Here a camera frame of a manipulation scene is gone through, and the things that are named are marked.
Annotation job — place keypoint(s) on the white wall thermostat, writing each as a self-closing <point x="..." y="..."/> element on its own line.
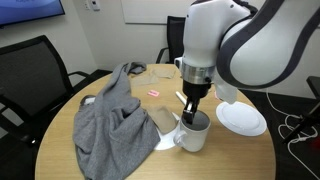
<point x="95" y="5"/>

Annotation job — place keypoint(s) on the grey sweater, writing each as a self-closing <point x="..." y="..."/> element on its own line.
<point x="113" y="126"/>

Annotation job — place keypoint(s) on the large white round plate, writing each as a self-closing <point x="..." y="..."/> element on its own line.
<point x="241" y="118"/>

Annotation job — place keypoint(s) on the white light switch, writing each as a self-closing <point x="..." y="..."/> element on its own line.
<point x="87" y="4"/>

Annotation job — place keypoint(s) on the pink sugar packet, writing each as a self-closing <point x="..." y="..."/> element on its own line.
<point x="153" y="93"/>

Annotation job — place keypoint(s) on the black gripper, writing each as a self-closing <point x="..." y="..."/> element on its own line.
<point x="196" y="89"/>

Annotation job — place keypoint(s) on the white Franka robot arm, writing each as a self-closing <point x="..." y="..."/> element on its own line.
<point x="266" y="50"/>

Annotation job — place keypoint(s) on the black mesh office chair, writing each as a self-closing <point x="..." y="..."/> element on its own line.
<point x="30" y="76"/>

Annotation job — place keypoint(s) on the wall television screen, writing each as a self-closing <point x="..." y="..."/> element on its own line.
<point x="26" y="10"/>

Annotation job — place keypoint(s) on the black stand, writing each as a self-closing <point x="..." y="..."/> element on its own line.
<point x="313" y="115"/>

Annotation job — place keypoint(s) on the white ceramic mug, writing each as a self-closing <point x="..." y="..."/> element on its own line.
<point x="195" y="140"/>

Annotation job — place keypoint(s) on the small white round plate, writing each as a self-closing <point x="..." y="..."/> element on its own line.
<point x="166" y="141"/>

